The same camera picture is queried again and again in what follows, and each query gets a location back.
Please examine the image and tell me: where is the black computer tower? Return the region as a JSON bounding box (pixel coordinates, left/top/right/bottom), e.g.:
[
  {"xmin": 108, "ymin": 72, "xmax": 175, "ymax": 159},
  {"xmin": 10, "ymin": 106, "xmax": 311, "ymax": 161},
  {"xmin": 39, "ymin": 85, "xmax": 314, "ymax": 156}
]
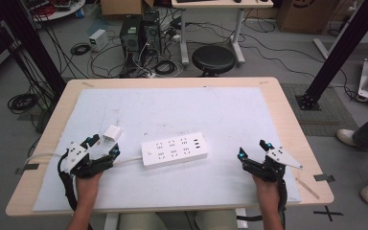
[
  {"xmin": 119, "ymin": 14, "xmax": 144, "ymax": 66},
  {"xmin": 141, "ymin": 10, "xmax": 163, "ymax": 57}
]

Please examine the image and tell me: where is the black tape piece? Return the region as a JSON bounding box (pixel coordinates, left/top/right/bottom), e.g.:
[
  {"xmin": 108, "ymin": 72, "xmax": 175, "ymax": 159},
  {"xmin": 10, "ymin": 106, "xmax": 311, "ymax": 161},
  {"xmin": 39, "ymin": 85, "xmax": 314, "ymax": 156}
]
[
  {"xmin": 312, "ymin": 173, "xmax": 336, "ymax": 183},
  {"xmin": 14, "ymin": 163, "xmax": 40, "ymax": 175}
]

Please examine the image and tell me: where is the white power strip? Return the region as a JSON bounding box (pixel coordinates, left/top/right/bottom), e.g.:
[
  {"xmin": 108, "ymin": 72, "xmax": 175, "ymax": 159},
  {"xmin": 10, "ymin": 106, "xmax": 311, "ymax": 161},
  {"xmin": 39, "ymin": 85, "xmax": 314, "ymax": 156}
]
[{"xmin": 140, "ymin": 131, "xmax": 211, "ymax": 170}]

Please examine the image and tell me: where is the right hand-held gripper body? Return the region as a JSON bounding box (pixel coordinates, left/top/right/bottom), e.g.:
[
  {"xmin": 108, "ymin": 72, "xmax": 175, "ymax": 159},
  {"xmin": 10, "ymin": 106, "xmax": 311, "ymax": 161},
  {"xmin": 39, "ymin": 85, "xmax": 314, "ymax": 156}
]
[{"xmin": 241, "ymin": 146, "xmax": 304, "ymax": 184}]

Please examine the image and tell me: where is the round white table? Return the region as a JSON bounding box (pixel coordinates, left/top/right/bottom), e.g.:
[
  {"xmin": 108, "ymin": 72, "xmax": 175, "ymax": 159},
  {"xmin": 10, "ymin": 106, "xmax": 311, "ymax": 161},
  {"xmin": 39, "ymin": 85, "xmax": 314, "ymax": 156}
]
[{"xmin": 21, "ymin": 0, "xmax": 87, "ymax": 23}]

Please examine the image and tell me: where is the white charger adapter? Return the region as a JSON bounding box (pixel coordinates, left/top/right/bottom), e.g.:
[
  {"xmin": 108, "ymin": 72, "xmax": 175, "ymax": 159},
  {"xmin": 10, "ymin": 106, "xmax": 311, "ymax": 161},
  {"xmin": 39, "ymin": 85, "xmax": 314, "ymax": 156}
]
[{"xmin": 103, "ymin": 125, "xmax": 124, "ymax": 144}]

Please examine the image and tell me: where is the white foam mat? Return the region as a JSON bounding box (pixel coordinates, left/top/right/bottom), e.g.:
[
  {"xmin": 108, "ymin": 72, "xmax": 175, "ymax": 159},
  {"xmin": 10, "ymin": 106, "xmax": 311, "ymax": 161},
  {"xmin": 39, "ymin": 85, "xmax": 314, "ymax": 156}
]
[{"xmin": 32, "ymin": 86, "xmax": 303, "ymax": 213}]

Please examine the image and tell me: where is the white power supply box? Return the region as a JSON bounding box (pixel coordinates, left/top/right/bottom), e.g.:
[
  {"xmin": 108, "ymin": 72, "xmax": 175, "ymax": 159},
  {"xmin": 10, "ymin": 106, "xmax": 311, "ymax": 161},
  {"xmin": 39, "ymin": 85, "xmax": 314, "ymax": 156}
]
[{"xmin": 88, "ymin": 28, "xmax": 110, "ymax": 53}]

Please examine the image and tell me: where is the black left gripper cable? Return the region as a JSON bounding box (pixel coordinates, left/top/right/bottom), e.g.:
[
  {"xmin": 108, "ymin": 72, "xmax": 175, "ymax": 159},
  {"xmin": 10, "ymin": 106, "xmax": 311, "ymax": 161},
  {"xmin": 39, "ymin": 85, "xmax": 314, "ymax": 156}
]
[{"xmin": 57, "ymin": 149, "xmax": 79, "ymax": 213}]

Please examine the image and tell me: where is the large brown cardboard box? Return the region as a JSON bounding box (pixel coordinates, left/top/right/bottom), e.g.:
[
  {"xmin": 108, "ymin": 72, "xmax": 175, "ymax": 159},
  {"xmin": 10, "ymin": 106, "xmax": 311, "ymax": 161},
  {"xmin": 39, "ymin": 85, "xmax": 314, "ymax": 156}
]
[{"xmin": 275, "ymin": 0, "xmax": 340, "ymax": 35}]

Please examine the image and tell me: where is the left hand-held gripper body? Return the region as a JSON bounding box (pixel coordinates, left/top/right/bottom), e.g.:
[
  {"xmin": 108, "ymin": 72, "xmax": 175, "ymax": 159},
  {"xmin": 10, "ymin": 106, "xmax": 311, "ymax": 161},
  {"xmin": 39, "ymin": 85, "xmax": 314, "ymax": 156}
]
[{"xmin": 64, "ymin": 142, "xmax": 115, "ymax": 179}]

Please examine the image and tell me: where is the thin wooden stick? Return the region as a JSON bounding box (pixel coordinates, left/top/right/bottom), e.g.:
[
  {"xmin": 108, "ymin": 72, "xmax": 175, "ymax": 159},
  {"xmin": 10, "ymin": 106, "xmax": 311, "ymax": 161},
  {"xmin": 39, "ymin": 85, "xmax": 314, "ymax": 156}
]
[{"xmin": 294, "ymin": 176, "xmax": 321, "ymax": 201}]

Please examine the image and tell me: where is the black tape cross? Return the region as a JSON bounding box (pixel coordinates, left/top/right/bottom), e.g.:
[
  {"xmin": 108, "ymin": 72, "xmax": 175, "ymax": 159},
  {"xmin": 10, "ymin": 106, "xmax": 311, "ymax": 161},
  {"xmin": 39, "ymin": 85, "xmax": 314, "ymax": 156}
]
[{"xmin": 312, "ymin": 205, "xmax": 345, "ymax": 222}]

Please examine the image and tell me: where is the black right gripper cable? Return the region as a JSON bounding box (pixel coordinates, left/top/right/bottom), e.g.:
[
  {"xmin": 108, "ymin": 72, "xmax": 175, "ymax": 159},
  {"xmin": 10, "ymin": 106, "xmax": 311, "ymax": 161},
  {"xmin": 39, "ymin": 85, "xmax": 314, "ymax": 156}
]
[{"xmin": 236, "ymin": 176, "xmax": 289, "ymax": 230}]

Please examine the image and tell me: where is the black round stool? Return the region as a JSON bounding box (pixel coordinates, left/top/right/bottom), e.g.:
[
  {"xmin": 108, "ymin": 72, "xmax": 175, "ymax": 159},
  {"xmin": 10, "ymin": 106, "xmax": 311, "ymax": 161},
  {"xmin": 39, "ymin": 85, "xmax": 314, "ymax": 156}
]
[{"xmin": 191, "ymin": 44, "xmax": 237, "ymax": 78}]

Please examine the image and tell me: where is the coil of black cable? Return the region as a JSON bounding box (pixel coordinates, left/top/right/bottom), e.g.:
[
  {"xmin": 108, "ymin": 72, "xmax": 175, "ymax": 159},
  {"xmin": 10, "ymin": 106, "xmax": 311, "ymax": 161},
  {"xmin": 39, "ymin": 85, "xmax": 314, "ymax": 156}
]
[
  {"xmin": 69, "ymin": 42, "xmax": 92, "ymax": 57},
  {"xmin": 7, "ymin": 92, "xmax": 40, "ymax": 115},
  {"xmin": 153, "ymin": 59, "xmax": 177, "ymax": 77}
]

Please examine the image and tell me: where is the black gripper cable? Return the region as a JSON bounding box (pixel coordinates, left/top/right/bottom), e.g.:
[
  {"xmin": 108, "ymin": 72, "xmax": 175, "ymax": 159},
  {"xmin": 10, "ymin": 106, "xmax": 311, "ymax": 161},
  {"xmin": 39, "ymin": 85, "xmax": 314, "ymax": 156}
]
[
  {"xmin": 57, "ymin": 149, "xmax": 79, "ymax": 213},
  {"xmin": 236, "ymin": 176, "xmax": 289, "ymax": 230}
]

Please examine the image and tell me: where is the dark floor mat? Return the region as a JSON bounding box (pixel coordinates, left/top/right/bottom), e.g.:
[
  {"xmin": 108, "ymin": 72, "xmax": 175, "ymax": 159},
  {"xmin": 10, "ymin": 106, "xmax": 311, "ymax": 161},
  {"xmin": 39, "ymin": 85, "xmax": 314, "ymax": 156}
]
[{"xmin": 280, "ymin": 82, "xmax": 359, "ymax": 138}]

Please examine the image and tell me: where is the black metal pillar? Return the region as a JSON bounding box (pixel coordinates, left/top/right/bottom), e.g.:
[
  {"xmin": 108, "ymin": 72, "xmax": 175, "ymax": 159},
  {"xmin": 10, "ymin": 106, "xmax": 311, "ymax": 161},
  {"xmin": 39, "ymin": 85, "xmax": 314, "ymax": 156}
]
[
  {"xmin": 0, "ymin": 0, "xmax": 67, "ymax": 95},
  {"xmin": 294, "ymin": 0, "xmax": 368, "ymax": 111}
]

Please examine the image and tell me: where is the person's left hand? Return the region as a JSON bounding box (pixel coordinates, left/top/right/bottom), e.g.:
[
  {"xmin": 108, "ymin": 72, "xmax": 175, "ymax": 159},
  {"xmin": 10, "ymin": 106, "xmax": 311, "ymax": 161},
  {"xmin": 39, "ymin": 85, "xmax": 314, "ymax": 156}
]
[{"xmin": 75, "ymin": 172, "xmax": 104, "ymax": 205}]

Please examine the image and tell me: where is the person's right hand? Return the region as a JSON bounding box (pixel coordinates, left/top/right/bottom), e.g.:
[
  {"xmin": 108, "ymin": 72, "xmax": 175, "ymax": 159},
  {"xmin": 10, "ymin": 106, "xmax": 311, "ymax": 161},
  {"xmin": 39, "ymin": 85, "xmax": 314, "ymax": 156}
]
[{"xmin": 252, "ymin": 174, "xmax": 281, "ymax": 209}]

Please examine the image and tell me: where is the white desk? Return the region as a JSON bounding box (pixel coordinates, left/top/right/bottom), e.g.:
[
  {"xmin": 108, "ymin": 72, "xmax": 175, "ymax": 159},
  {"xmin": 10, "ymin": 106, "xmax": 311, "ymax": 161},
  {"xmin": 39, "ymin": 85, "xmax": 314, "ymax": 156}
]
[{"xmin": 171, "ymin": 0, "xmax": 275, "ymax": 67}]

